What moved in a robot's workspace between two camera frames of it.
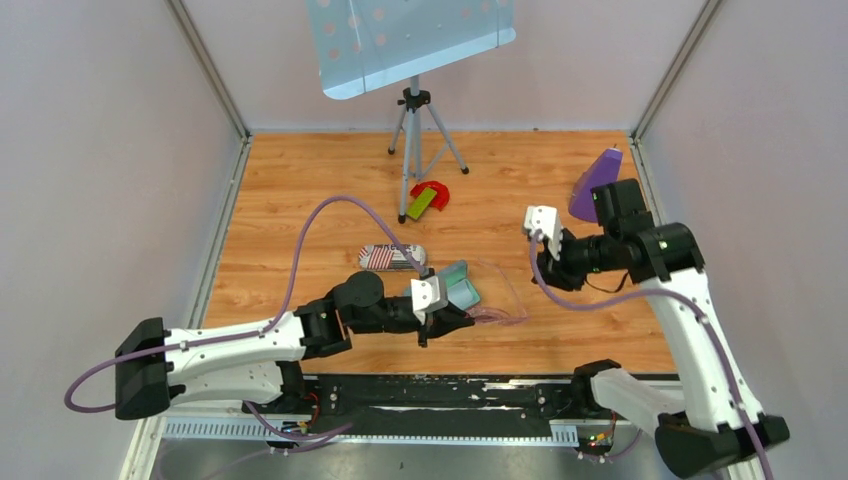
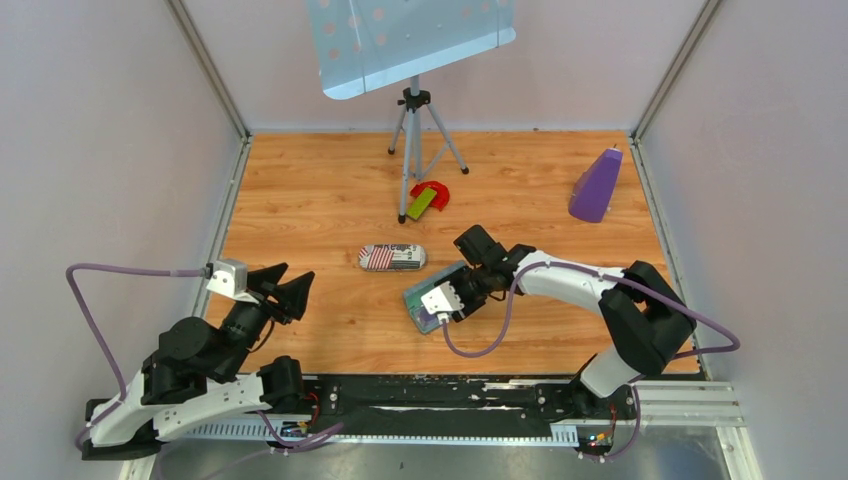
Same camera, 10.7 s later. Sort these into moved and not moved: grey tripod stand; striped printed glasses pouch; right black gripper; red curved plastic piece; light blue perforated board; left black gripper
Moved: right black gripper; left black gripper
Not moved: grey tripod stand; red curved plastic piece; striped printed glasses pouch; light blue perforated board
